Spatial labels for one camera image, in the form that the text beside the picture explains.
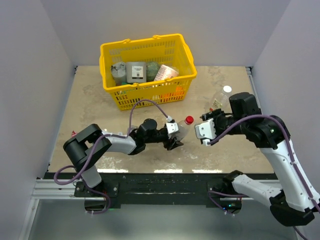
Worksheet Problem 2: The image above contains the large clear square bottle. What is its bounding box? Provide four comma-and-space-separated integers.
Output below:
205, 86, 232, 110

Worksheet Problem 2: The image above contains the red label water bottle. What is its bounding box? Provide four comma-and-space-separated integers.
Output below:
175, 117, 193, 141

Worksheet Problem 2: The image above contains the red bottle cap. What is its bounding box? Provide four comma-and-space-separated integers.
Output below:
184, 115, 194, 125

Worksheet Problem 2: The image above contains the white bottle cap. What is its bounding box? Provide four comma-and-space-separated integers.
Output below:
223, 85, 232, 93

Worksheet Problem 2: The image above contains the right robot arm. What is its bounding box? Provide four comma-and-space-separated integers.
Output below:
194, 92, 320, 227

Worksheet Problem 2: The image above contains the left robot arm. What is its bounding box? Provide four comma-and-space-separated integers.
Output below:
63, 118, 185, 196

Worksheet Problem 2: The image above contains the blue label water bottle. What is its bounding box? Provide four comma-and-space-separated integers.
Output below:
129, 125, 139, 134

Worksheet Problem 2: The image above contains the orange item in basket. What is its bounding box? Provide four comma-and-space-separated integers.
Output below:
160, 86, 185, 103

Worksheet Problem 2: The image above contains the pink printed package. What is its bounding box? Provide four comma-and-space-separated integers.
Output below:
154, 64, 179, 81

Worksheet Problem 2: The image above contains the green round vegetable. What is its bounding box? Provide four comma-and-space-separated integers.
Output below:
146, 61, 161, 82

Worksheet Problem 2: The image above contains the grey box with label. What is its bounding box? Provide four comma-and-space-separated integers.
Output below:
126, 61, 147, 84

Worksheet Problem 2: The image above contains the yellow plastic basket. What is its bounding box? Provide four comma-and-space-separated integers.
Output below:
99, 33, 197, 111

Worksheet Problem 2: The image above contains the grey crumpled can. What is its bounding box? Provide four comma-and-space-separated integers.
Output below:
110, 61, 127, 86

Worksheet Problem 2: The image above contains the pink snack packet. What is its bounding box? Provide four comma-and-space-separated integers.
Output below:
71, 131, 78, 137

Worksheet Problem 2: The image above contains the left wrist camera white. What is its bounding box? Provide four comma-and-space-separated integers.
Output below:
165, 115, 179, 139

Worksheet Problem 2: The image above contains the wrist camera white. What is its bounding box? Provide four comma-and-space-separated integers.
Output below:
194, 119, 217, 147
165, 115, 179, 139

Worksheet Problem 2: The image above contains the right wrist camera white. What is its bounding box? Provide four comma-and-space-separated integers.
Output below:
194, 119, 217, 147

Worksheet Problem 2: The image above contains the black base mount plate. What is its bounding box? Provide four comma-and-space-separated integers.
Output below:
74, 171, 252, 209

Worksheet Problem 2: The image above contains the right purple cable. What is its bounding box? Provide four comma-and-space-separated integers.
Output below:
207, 114, 320, 240

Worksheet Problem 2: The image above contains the purple cable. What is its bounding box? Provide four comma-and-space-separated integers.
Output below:
207, 114, 320, 240
53, 99, 173, 216

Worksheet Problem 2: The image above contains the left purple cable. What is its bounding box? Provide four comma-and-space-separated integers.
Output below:
53, 99, 173, 216

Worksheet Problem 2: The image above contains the aluminium frame rail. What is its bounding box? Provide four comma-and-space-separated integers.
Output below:
18, 66, 306, 240

